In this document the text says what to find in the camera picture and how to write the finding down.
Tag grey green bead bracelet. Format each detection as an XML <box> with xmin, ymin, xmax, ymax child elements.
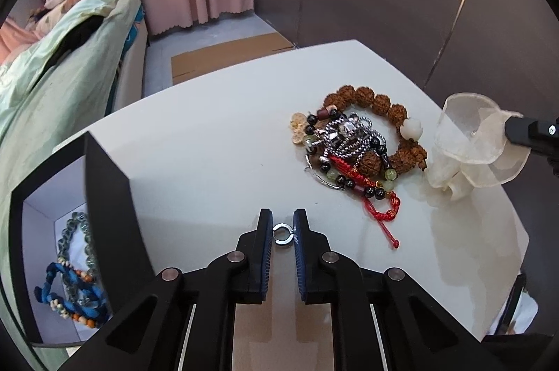
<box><xmin>55</xmin><ymin>210</ymin><xmax>100</xmax><ymax>302</ymax></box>

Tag brown rudraksha bead bracelet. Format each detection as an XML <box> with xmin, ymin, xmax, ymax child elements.
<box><xmin>321</xmin><ymin>84</ymin><xmax>429</xmax><ymax>180</ymax></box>

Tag gold butterfly hair clip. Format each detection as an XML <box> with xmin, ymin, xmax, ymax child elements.
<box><xmin>290</xmin><ymin>113</ymin><xmax>308</xmax><ymax>145</ymax></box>

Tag sheer cream organza scrunchie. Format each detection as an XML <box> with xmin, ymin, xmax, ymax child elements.
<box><xmin>426</xmin><ymin>93</ymin><xmax>531</xmax><ymax>201</ymax></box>

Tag black jewelry box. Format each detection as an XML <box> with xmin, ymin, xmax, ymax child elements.
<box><xmin>8</xmin><ymin>132</ymin><xmax>154</xmax><ymax>347</ymax></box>

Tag dark multicolour bead bracelet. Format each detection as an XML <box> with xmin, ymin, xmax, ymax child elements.
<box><xmin>303</xmin><ymin>103</ymin><xmax>401</xmax><ymax>202</ymax></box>

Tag small silver ring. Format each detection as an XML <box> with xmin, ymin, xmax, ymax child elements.
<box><xmin>272</xmin><ymin>222</ymin><xmax>295</xmax><ymax>246</ymax></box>

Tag flattened brown cardboard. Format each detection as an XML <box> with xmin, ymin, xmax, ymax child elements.
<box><xmin>172</xmin><ymin>32</ymin><xmax>294</xmax><ymax>85</ymax></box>

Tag silver ball chain jewelry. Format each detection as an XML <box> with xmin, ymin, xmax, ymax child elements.
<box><xmin>314</xmin><ymin>113</ymin><xmax>387</xmax><ymax>164</ymax></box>

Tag beige bed frame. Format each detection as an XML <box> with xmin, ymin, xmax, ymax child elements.
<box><xmin>112</xmin><ymin>20</ymin><xmax>148</xmax><ymax>112</ymax></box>

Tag thin silver bangle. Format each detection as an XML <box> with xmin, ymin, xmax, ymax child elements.
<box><xmin>304</xmin><ymin>154</ymin><xmax>344</xmax><ymax>191</ymax></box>

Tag blue braided cord bracelet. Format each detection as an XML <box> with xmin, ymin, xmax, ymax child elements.
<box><xmin>33</xmin><ymin>258</ymin><xmax>110</xmax><ymax>329</ymax></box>

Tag floral pillow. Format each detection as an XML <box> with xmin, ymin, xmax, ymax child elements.
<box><xmin>26</xmin><ymin>0</ymin><xmax>81</xmax><ymax>36</ymax></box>

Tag pink side curtain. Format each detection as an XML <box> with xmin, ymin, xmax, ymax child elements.
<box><xmin>0</xmin><ymin>17</ymin><xmax>39</xmax><ymax>64</ymax></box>

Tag light green bed quilt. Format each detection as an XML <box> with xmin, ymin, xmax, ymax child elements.
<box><xmin>0</xmin><ymin>0</ymin><xmax>143</xmax><ymax>371</ymax></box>

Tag red knotted string bracelet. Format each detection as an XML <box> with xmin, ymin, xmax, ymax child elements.
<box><xmin>328</xmin><ymin>153</ymin><xmax>402</xmax><ymax>250</ymax></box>

